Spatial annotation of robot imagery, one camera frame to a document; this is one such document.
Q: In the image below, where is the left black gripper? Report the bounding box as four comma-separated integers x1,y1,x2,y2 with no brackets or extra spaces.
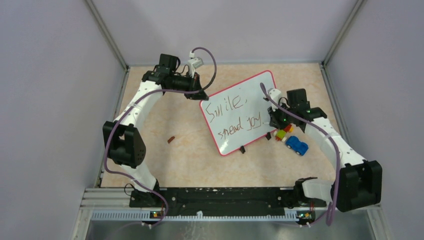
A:
170,71,209,101

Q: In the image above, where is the pink-framed whiteboard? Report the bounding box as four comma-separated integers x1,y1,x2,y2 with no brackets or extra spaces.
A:
199,70,277,156

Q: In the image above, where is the brown marker cap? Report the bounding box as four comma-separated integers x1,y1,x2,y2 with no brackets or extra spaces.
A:
167,136,175,144

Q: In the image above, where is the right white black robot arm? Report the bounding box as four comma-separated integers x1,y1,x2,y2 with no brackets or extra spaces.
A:
262,88,383,212

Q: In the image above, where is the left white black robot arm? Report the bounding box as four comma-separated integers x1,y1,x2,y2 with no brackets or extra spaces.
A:
102,50,209,207

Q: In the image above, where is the colourful toy brick figure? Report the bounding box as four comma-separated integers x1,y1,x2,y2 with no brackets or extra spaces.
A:
274,124,294,142

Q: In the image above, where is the blue toy car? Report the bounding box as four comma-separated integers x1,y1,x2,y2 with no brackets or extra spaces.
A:
285,136,309,156

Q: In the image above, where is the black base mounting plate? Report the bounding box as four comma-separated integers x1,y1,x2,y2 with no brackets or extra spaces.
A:
129,187,327,217

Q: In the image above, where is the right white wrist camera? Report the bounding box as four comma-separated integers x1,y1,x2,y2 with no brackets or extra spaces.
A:
266,88,283,112

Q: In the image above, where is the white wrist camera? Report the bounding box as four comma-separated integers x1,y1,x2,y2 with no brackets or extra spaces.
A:
187,51,204,78
266,88,283,112

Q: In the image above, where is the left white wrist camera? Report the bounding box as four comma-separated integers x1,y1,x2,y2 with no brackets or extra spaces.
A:
187,51,204,78

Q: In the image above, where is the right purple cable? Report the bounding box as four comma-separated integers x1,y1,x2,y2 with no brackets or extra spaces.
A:
259,82,342,227

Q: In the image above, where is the purple cable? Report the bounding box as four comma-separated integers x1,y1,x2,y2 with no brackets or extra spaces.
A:
103,46,218,229
259,82,342,227

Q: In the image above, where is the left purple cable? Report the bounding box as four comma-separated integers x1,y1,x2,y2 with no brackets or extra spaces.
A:
103,46,218,229

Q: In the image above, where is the aluminium frame rail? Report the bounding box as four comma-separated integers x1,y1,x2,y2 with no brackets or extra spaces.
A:
72,186,394,240

